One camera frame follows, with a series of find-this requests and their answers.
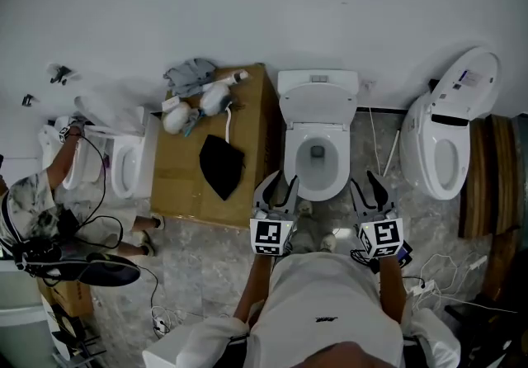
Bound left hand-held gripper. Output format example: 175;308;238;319
249;170;300;257

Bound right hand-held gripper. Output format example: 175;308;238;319
349;170;404;260

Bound white toilet seat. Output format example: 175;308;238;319
283;122;351;201

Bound person's right forearm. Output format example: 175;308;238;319
377;252;408;324

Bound person's left forearm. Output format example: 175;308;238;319
233;252;276;328

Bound white stick toilet brush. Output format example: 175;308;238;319
383;130;400;177

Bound white smart toilet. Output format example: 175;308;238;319
398;46;502;201

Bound white toilet lid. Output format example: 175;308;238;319
279;81;358;130

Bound white toilet with tank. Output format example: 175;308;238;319
276;68;359;203

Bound white square toilet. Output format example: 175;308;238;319
73;85;160;201

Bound person's grey trousers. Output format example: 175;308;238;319
288;209;331;256

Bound black smartphone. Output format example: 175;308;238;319
395;240;413;267

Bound black cloth bag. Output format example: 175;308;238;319
199;134;247;202

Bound white power strip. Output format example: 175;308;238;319
150;306;186;337
406;279;436;297

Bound large cardboard box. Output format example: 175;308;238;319
150;63;285;229

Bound person's white shirt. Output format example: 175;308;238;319
177;252;461;368

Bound white brush with grey bristles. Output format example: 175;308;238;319
200;83;243;144

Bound brown wooden planks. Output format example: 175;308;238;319
457;114;523;239

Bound white fluffy bundle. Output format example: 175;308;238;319
162;103;193;135

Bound white tube bottle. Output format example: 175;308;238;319
205;68;251;89

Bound grey crumpled cloth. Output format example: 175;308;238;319
163;57;218;97

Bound person's chin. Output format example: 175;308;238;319
295;341;393;368

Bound grey metal panel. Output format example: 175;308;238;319
511;112;528;194

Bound black metal rack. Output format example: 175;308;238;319
443;291;528;368

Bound white flat box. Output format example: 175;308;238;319
142;333;195;368

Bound small cardboard box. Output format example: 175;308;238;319
39;277;94;318

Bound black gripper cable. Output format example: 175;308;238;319
270;242;294;267
350;248;426;289

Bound long white cable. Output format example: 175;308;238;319
369;106;383;172

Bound tangled white cables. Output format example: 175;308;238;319
412;250;519;314

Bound black floor cable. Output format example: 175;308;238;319
139;267;160;330

